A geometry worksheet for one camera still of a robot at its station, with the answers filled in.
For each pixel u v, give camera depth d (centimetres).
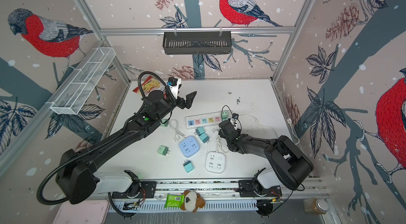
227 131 70
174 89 62
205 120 95
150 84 114
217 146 88
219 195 73
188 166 79
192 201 68
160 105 57
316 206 61
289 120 100
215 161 80
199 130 92
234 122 81
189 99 67
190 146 86
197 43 106
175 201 70
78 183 39
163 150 84
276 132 92
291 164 43
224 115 95
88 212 66
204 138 88
